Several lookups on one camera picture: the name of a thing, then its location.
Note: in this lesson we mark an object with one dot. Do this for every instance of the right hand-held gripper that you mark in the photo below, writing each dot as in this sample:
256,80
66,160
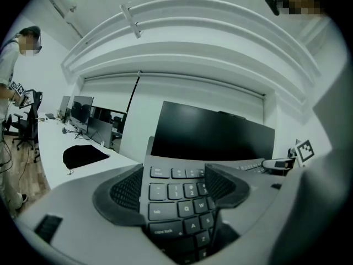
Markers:
304,153

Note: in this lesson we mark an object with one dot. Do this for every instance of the small black monitor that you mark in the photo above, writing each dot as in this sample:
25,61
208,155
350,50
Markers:
64,108

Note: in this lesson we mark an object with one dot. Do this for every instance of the large black computer monitor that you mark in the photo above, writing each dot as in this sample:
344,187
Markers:
212,137

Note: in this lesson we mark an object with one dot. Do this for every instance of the black office chair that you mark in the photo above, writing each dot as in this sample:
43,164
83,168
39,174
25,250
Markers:
29,128

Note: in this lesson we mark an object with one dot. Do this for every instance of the small black tripod camera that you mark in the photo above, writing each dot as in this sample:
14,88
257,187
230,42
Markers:
81,134

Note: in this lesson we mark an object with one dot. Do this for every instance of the grey-backed monitor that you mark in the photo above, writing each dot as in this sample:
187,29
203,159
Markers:
100,131

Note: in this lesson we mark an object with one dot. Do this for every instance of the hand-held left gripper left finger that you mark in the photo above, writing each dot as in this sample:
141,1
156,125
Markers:
115,200

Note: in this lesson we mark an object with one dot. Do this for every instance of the narrow white roller blind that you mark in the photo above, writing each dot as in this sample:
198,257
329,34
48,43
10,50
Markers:
107,91

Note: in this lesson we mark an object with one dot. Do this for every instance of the white ceiling ducts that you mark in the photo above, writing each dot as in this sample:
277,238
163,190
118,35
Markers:
193,23

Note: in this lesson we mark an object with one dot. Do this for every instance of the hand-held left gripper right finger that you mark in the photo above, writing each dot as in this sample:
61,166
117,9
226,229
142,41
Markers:
229,189

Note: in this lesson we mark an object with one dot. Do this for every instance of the person's grey shirt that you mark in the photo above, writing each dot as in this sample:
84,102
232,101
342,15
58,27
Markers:
317,208

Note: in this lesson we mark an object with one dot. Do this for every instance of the black keyboard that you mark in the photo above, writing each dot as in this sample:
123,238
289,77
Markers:
176,211

